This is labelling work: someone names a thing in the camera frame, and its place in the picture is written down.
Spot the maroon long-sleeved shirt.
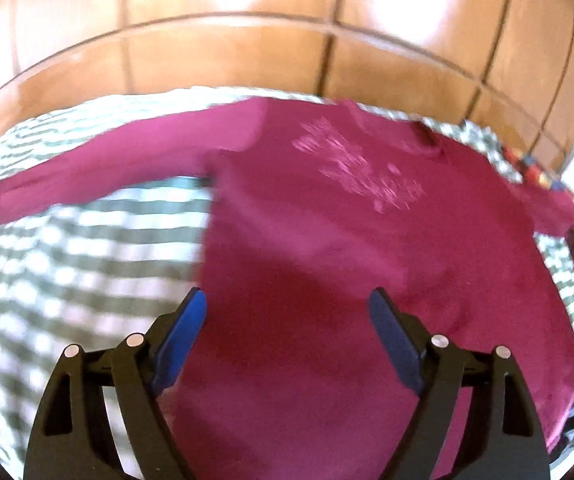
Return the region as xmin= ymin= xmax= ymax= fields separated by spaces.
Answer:
xmin=0 ymin=97 xmax=574 ymax=480

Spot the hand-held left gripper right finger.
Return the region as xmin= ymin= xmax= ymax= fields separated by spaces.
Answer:
xmin=370 ymin=287 xmax=552 ymax=480

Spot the green white checked blanket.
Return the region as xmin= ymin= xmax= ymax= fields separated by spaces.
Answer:
xmin=0 ymin=85 xmax=574 ymax=480

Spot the wooden panelled headboard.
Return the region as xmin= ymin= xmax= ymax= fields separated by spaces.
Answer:
xmin=0 ymin=0 xmax=574 ymax=181

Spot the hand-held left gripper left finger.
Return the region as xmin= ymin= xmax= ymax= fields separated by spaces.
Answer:
xmin=23 ymin=287 xmax=208 ymax=480

